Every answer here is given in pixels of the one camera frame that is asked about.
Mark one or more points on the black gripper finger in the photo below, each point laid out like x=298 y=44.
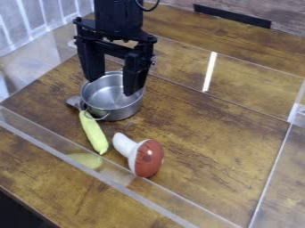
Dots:
x=91 y=59
x=135 y=70

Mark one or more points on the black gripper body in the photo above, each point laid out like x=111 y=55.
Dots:
x=114 y=32

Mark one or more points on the silver metal pot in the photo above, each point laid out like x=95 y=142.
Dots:
x=104 y=99

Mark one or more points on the grey spoon under pot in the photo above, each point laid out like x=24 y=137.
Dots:
x=75 y=102

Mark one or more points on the yellow plush corn cob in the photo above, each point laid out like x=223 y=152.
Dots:
x=94 y=133

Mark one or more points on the black strip on table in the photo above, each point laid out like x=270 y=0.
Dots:
x=250 y=20

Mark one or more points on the clear acrylic front barrier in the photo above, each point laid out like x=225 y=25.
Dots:
x=146 y=192

